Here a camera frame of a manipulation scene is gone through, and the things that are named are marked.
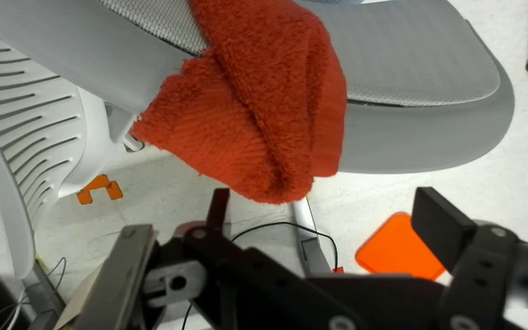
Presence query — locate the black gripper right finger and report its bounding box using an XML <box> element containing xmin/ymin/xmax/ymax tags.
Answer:
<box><xmin>411</xmin><ymin>186</ymin><xmax>481</xmax><ymax>274</ymax></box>

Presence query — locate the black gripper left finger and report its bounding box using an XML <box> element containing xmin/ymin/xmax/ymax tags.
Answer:
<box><xmin>206</xmin><ymin>186</ymin><xmax>233</xmax><ymax>239</ymax></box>

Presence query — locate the orange towel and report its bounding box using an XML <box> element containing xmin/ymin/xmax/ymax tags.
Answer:
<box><xmin>129</xmin><ymin>0</ymin><xmax>351</xmax><ymax>208</ymax></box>

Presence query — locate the grey mesh office chair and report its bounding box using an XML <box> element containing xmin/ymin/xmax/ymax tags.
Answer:
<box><xmin>0</xmin><ymin>0</ymin><xmax>518</xmax><ymax>281</ymax></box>

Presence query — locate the orange square floor marker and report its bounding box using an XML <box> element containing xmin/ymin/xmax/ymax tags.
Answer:
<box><xmin>354</xmin><ymin>211</ymin><xmax>450</xmax><ymax>283</ymax></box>

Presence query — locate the orange tape floor marker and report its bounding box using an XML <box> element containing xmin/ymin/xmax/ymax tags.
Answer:
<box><xmin>76</xmin><ymin>173</ymin><xmax>125</xmax><ymax>208</ymax></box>

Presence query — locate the thin black floor cable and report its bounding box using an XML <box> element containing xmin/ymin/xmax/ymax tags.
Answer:
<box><xmin>230</xmin><ymin>219</ymin><xmax>347</xmax><ymax>277</ymax></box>

